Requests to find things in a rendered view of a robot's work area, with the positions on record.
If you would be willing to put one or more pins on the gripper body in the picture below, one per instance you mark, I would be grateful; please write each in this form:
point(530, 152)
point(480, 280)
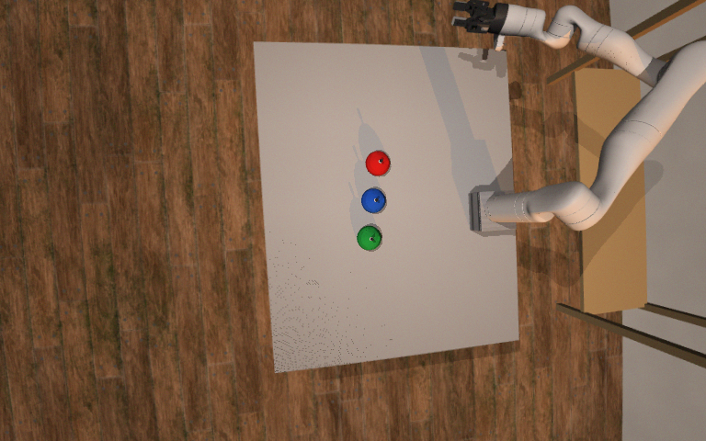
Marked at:
point(496, 16)

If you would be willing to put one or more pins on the green bell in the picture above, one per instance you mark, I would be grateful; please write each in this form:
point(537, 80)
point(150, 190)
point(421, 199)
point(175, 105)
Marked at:
point(369, 238)

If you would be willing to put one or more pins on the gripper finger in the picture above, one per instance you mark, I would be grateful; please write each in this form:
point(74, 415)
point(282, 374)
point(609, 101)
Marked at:
point(470, 23)
point(470, 6)

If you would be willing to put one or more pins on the red bell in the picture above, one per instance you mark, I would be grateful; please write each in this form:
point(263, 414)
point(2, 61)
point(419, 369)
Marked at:
point(377, 163)

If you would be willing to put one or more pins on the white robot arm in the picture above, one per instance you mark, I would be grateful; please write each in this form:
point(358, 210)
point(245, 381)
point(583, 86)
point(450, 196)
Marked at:
point(634, 137)

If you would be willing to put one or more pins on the blue dome bell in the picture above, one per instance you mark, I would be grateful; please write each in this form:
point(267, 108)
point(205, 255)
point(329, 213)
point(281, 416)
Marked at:
point(373, 200)

